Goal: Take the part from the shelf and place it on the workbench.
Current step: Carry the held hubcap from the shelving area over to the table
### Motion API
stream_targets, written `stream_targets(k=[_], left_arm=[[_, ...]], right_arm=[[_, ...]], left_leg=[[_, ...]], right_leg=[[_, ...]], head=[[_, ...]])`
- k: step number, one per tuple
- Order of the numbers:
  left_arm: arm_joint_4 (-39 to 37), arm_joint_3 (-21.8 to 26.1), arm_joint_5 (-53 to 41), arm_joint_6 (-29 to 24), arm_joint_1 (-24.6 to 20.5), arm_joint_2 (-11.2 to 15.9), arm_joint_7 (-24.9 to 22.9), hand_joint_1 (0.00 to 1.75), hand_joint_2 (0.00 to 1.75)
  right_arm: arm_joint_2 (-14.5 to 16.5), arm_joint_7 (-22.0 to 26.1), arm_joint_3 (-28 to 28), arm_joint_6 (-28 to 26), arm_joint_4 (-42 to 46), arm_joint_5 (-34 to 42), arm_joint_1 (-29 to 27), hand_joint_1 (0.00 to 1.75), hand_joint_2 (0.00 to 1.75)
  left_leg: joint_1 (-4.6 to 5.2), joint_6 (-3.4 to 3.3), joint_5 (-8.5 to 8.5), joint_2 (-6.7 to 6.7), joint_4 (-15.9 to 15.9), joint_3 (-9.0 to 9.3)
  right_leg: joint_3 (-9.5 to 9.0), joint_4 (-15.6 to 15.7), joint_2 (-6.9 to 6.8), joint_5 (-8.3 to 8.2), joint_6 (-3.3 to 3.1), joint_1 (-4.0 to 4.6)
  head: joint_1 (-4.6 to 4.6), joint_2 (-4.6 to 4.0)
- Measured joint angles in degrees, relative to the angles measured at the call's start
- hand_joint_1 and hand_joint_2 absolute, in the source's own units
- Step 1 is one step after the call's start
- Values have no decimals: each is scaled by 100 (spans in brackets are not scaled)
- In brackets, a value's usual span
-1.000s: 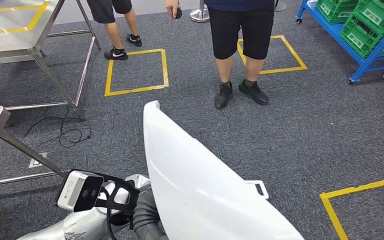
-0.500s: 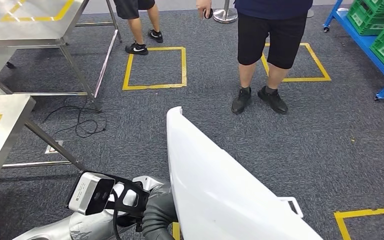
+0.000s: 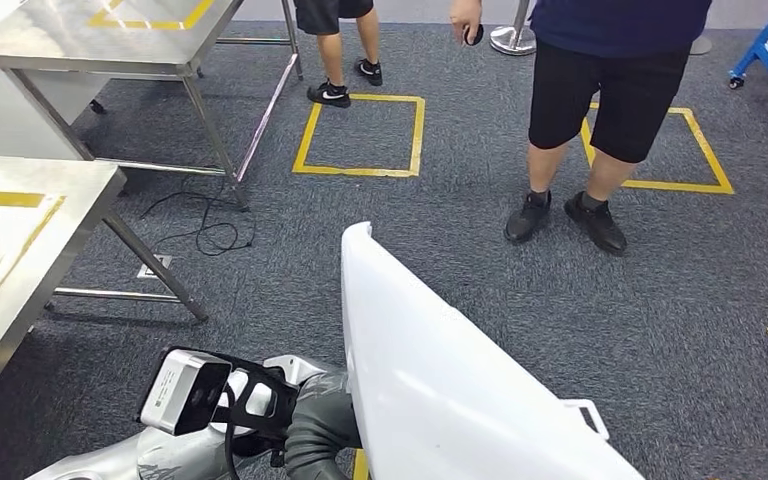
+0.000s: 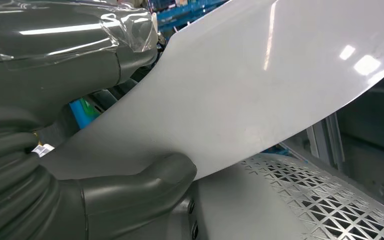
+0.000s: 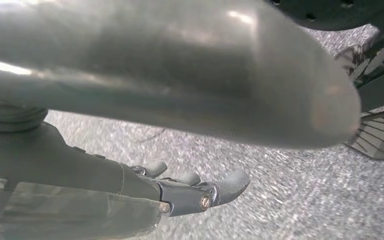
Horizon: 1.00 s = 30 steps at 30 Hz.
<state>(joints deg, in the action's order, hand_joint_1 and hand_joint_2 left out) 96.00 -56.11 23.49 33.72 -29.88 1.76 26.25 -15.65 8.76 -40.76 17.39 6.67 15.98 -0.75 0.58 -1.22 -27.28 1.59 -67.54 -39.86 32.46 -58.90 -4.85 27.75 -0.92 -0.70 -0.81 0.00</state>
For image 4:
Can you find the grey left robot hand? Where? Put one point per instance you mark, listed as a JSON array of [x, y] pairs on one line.
[[62, 56]]

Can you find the perforated robot torso cover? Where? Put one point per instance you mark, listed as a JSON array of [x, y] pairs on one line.
[[245, 205]]

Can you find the aluminium frame post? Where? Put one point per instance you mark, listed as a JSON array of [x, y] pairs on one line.
[[324, 142]]

